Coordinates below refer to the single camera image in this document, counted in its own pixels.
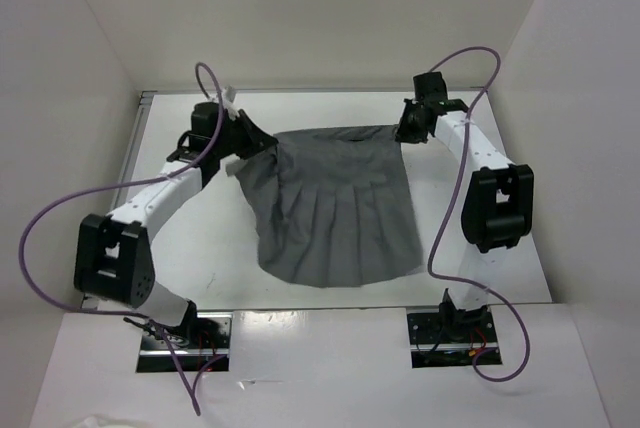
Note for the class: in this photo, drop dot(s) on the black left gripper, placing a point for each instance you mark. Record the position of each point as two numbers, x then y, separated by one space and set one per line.
262 139

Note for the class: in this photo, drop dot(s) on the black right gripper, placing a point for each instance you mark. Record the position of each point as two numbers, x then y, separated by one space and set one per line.
403 133

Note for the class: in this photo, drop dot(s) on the grey pleated skirt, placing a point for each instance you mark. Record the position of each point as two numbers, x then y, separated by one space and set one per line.
332 207

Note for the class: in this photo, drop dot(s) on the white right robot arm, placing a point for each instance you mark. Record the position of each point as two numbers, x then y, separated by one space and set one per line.
497 205

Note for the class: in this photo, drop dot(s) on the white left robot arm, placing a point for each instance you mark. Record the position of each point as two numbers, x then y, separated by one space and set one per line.
114 255

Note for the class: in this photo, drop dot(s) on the white crumpled cloth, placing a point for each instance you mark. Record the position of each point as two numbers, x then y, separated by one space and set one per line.
99 421

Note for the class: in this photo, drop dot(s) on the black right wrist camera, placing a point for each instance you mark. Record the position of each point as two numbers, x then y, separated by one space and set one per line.
430 86

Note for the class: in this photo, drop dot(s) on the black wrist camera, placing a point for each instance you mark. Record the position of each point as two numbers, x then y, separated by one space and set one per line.
430 86
204 119

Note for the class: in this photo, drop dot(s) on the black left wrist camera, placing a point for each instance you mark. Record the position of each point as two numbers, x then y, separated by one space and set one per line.
204 119

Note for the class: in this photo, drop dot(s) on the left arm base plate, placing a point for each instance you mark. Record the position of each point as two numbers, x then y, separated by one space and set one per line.
208 350

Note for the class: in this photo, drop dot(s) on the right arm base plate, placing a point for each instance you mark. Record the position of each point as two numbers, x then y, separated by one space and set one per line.
432 345

